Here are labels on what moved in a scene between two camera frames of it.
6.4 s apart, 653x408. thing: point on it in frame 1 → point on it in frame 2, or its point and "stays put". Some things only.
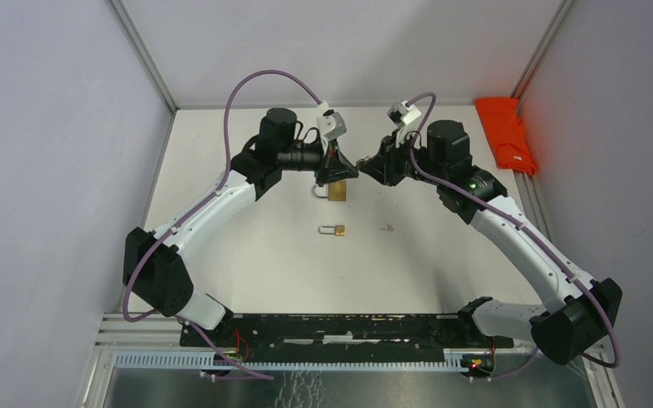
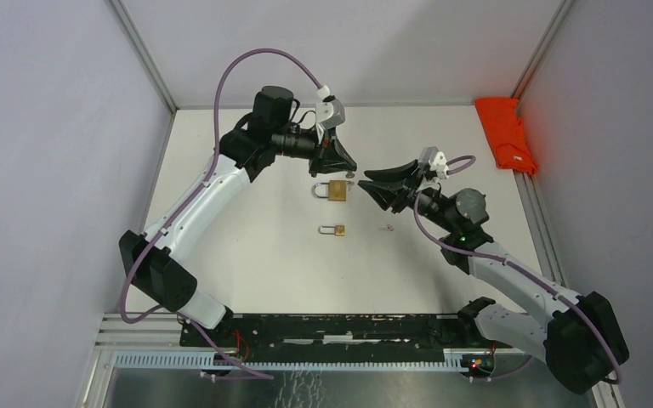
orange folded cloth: (506, 135) stays put
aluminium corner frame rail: (563, 10) stays put
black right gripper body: (399, 163) → (415, 187)
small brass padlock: (338, 230) stays put
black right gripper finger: (375, 169) → (388, 195)
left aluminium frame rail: (148, 56) stays put
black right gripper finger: (379, 158) → (400, 173)
